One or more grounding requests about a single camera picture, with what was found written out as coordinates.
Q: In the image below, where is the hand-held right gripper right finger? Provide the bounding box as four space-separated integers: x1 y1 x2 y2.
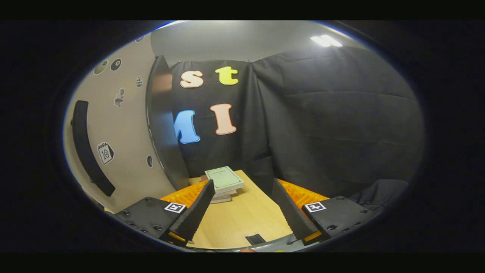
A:
272 178 379 246

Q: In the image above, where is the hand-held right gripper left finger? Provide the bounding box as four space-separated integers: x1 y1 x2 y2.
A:
114 179 216 246

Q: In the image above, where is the beige cabinet door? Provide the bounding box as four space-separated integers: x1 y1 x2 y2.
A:
63 34 178 213

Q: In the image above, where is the green notebook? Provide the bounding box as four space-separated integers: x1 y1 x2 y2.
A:
205 166 245 194

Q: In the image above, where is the black backdrop cloth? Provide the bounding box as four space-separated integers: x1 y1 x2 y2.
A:
169 45 425 213

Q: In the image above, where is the twin strip ceiling light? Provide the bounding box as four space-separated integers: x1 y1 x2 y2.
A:
310 34 343 48

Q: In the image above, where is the black door handle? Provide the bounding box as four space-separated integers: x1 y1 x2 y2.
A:
71 100 116 197

